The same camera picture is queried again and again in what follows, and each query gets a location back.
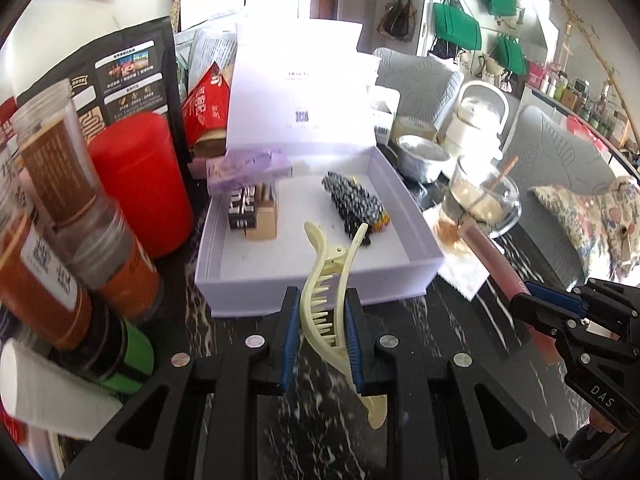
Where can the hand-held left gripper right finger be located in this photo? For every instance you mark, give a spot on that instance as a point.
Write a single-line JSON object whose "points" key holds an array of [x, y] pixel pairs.
{"points": [[352, 345]]}

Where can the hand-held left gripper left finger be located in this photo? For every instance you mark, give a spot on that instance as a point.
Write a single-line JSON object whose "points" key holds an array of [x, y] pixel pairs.
{"points": [[290, 340]]}

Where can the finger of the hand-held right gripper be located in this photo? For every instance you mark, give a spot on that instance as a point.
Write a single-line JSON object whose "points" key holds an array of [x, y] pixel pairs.
{"points": [[540, 320], [555, 299]]}

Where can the cream hair claw clip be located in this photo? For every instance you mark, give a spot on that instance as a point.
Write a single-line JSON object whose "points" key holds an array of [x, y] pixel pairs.
{"points": [[325, 310]]}

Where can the pink lip gloss tube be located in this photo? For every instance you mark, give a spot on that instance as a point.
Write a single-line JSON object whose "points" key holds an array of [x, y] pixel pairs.
{"points": [[492, 265]]}

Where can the small kraft box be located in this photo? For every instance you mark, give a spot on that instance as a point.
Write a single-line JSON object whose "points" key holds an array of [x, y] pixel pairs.
{"points": [[265, 220]]}

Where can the checkered scrunchie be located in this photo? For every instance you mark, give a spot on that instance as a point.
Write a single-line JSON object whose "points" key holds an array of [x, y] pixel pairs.
{"points": [[362, 215]]}

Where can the white gift box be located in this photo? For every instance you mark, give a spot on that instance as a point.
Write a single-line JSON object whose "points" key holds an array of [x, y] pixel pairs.
{"points": [[290, 205]]}

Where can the black lip gloss box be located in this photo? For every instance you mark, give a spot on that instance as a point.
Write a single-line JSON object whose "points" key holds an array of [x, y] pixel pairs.
{"points": [[239, 210]]}

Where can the purple box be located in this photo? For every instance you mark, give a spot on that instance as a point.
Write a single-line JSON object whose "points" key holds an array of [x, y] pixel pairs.
{"points": [[250, 167]]}

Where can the person's right hand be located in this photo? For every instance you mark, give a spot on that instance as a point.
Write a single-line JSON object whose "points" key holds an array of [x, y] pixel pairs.
{"points": [[597, 442]]}

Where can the floral cloth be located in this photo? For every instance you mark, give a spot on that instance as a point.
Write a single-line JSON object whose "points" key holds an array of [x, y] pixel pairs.
{"points": [[580, 220]]}

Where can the white paper napkin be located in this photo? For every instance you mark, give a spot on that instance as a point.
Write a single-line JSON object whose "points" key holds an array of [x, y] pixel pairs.
{"points": [[460, 275]]}

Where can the glass mug of tea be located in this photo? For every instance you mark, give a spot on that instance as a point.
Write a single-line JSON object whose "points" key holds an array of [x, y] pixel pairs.
{"points": [[480, 205]]}

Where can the grey chair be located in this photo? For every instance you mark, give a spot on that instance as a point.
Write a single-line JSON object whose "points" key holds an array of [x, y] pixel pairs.
{"points": [[560, 160], [420, 85]]}

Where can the green and black jar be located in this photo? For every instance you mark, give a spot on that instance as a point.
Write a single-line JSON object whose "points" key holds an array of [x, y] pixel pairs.
{"points": [[137, 355]]}

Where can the clear jar orange powder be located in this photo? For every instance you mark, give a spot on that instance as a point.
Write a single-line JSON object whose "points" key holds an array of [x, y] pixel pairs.
{"points": [[130, 270]]}

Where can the foil bowl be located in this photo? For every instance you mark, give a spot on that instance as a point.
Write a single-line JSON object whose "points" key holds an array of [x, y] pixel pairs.
{"points": [[422, 157]]}

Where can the white electric kettle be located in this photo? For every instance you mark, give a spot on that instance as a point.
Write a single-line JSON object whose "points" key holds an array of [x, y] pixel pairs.
{"points": [[475, 120]]}

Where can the row of bottles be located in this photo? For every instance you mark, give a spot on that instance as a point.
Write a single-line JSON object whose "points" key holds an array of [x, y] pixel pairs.
{"points": [[585, 105]]}

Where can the red canister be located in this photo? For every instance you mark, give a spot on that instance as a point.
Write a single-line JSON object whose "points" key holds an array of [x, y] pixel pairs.
{"points": [[145, 185]]}

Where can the gold foil packet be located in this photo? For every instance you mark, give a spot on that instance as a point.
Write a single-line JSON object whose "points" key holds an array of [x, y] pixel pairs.
{"points": [[210, 142]]}

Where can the white paper roll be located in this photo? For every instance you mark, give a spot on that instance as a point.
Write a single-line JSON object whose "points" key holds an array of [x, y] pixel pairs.
{"points": [[55, 400]]}

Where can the red snack packet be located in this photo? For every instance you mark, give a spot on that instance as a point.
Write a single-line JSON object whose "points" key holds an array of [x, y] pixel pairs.
{"points": [[205, 110]]}

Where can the dry bamboo branch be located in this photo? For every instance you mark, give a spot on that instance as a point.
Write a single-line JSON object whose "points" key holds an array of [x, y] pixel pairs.
{"points": [[582, 25]]}

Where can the tall clear jar brown powder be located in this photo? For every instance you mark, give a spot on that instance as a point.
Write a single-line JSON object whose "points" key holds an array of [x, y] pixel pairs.
{"points": [[55, 160]]}

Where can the white plastic packets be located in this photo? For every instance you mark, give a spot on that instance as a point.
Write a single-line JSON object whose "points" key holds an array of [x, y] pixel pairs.
{"points": [[210, 50]]}

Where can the black coffee bag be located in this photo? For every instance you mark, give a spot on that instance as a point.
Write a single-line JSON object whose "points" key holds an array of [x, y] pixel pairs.
{"points": [[135, 75]]}

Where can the brown hanging bag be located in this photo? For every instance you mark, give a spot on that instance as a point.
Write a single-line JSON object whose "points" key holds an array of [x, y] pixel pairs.
{"points": [[397, 17]]}

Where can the white fridge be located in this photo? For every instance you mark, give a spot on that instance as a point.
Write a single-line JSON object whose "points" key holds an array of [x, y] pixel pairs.
{"points": [[220, 5]]}

